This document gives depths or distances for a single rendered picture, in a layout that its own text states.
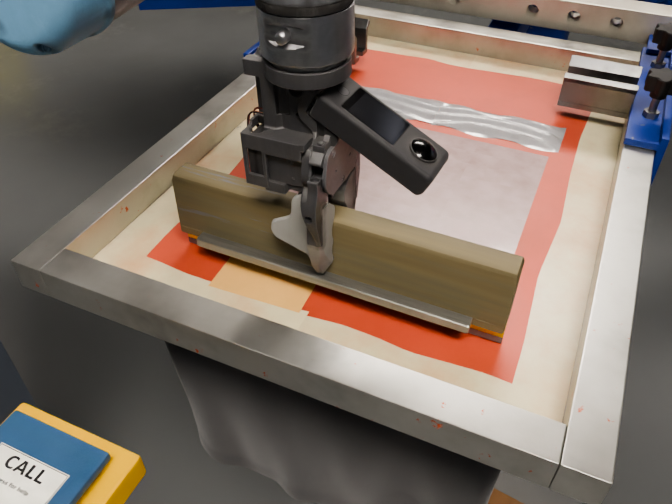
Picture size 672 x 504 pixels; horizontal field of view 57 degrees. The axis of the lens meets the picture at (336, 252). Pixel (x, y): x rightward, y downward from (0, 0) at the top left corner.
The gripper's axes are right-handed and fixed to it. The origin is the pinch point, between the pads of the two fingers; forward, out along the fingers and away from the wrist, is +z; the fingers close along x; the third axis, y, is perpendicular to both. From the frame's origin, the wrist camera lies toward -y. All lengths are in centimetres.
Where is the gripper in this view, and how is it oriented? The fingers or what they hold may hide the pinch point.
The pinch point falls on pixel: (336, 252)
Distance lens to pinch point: 62.1
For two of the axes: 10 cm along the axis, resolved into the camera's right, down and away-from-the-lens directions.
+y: -9.1, -2.5, 3.2
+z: 0.2, 7.6, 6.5
